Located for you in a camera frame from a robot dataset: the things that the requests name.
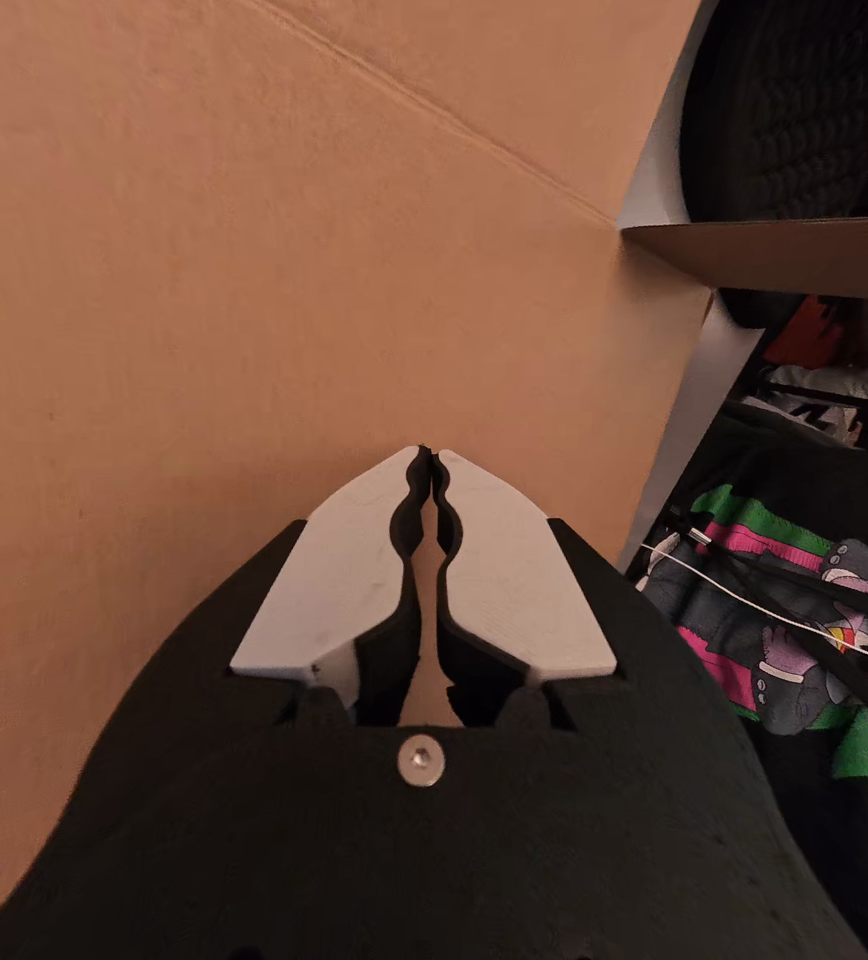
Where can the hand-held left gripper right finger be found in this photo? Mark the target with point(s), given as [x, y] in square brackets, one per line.
[524, 592]

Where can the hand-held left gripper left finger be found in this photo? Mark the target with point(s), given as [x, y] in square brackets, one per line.
[329, 585]

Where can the white and brown cardboard box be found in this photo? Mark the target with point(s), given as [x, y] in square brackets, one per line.
[253, 300]

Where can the red fabric piece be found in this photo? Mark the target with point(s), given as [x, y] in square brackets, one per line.
[805, 334]

